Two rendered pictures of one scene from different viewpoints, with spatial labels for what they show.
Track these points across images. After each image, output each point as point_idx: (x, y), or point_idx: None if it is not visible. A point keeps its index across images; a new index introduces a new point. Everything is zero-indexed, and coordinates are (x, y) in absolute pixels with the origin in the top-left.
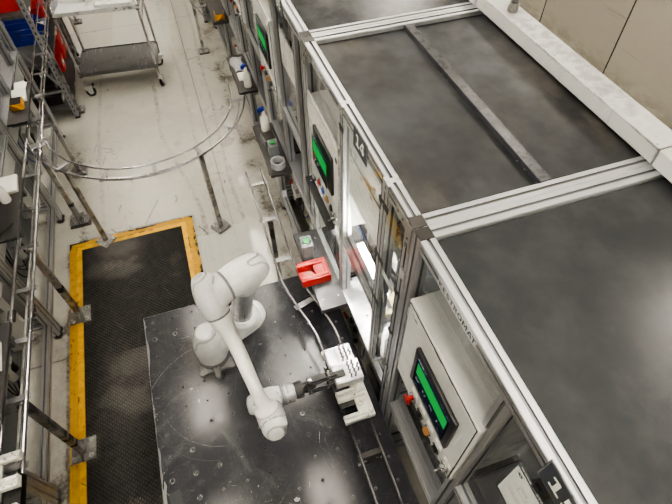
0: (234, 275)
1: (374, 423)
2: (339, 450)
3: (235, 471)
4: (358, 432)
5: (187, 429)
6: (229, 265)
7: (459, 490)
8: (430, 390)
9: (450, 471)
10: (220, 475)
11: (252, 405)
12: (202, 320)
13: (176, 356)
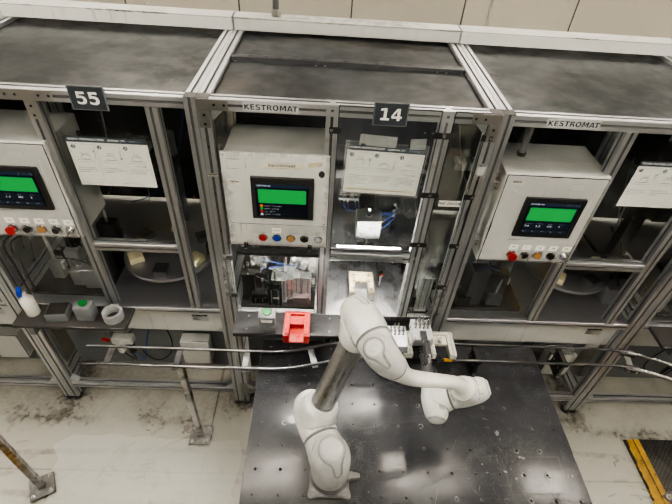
0: (378, 317)
1: (439, 353)
2: None
3: (465, 483)
4: (444, 367)
5: None
6: (363, 319)
7: (570, 262)
8: (550, 210)
9: (570, 251)
10: (467, 500)
11: (443, 411)
12: (271, 483)
13: None
